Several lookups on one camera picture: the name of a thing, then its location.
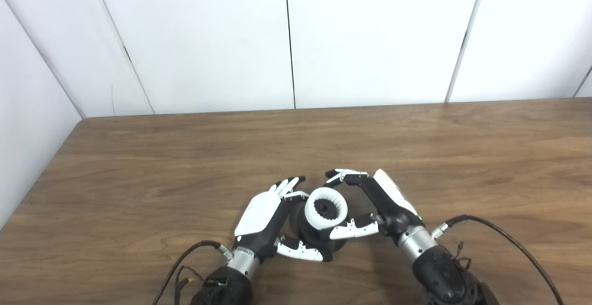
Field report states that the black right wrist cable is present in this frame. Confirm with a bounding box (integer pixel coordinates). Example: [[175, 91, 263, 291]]
[[430, 214, 566, 305]]

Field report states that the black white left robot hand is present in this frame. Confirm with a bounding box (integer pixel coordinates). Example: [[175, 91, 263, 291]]
[[234, 176, 333, 263]]

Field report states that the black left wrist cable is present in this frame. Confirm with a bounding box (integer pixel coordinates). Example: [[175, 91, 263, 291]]
[[152, 240, 233, 305]]

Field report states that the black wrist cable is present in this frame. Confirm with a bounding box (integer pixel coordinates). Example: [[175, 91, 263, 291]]
[[430, 214, 566, 305], [152, 240, 233, 305]]

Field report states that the white plastic ring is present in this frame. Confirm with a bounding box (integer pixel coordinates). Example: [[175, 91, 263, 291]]
[[304, 187, 348, 230]]

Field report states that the round black stepped part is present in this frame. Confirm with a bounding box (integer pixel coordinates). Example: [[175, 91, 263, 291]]
[[296, 199, 348, 252]]

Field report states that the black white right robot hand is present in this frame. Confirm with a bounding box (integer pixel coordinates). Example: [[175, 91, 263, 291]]
[[318, 169, 425, 241]]

